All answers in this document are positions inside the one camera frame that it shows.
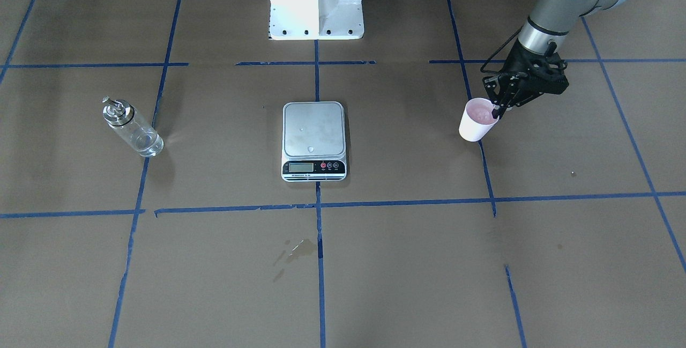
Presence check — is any pink paper cup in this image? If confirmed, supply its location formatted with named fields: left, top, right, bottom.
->
left=459, top=97, right=499, bottom=142

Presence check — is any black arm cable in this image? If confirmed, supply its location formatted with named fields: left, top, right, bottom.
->
left=480, top=25, right=523, bottom=75

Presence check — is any silver kitchen scale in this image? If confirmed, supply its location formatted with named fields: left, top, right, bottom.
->
left=281, top=101, right=348, bottom=182

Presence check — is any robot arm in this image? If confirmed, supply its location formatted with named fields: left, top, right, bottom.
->
left=481, top=0, right=627, bottom=119

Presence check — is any glass sauce bottle metal spout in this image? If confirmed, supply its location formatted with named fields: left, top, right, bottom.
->
left=102, top=96, right=164, bottom=158

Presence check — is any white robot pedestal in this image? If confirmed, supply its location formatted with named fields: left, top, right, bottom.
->
left=268, top=0, right=365, bottom=41

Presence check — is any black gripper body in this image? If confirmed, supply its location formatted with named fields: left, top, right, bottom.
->
left=501, top=41, right=569, bottom=103

